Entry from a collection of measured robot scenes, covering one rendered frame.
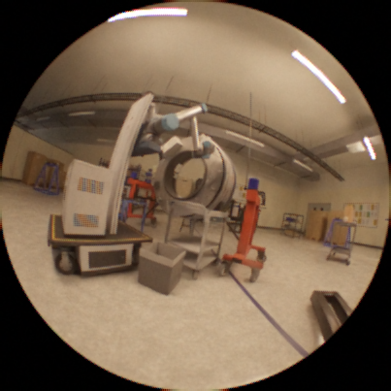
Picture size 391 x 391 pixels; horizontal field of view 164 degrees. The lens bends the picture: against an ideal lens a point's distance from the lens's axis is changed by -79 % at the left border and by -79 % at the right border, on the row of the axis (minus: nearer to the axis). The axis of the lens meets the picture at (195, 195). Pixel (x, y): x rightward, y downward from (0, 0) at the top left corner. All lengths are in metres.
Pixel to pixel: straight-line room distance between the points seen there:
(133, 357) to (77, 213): 0.89
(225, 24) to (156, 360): 4.24
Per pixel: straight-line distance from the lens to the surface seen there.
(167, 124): 1.16
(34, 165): 7.25
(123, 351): 0.80
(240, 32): 3.63
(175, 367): 0.77
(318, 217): 7.31
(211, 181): 1.93
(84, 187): 1.02
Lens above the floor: 0.72
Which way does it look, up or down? 4 degrees up
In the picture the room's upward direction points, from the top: 11 degrees clockwise
